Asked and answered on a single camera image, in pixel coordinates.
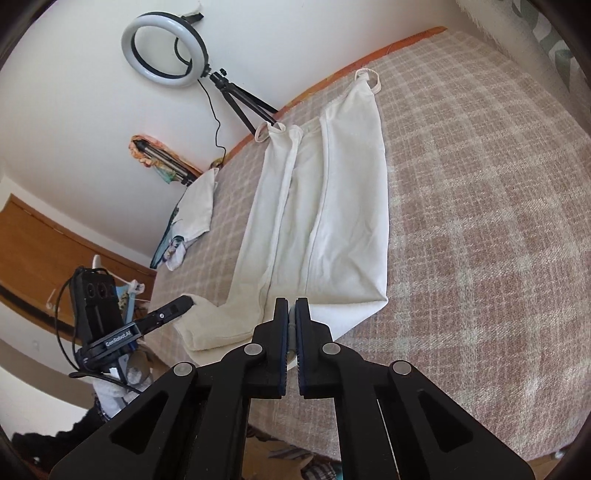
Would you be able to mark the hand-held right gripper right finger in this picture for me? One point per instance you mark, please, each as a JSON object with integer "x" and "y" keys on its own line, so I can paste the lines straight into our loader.
{"x": 302, "y": 341}

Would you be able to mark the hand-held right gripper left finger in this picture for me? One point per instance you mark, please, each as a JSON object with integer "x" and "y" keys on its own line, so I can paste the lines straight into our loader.
{"x": 282, "y": 341}

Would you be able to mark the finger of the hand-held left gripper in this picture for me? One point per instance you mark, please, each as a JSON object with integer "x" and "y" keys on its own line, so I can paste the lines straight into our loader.
{"x": 164, "y": 314}

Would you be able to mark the cream white pants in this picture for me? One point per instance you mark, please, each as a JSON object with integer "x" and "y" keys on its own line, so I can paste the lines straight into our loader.
{"x": 318, "y": 221}

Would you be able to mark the pile of clothes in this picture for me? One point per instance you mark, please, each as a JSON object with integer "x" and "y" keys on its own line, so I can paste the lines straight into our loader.
{"x": 117, "y": 383}

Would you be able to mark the wooden door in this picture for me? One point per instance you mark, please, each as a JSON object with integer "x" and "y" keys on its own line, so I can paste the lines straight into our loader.
{"x": 60, "y": 258}

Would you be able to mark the white printed folded garment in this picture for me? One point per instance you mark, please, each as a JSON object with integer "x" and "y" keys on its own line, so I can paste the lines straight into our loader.
{"x": 191, "y": 217}

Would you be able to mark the colourful bag with tripod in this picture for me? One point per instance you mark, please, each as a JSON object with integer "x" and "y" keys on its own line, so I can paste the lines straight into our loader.
{"x": 159, "y": 159}

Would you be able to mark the plaid bed blanket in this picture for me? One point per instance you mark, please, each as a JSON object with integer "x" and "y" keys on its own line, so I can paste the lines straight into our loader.
{"x": 461, "y": 258}

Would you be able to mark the black tripod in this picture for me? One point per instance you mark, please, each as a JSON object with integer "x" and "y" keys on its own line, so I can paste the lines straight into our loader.
{"x": 242, "y": 99}

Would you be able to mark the orange bed sheet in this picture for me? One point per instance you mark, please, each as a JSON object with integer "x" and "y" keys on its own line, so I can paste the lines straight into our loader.
{"x": 332, "y": 83}

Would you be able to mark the patterned pillow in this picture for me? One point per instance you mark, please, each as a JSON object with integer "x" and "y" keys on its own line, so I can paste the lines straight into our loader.
{"x": 554, "y": 41}

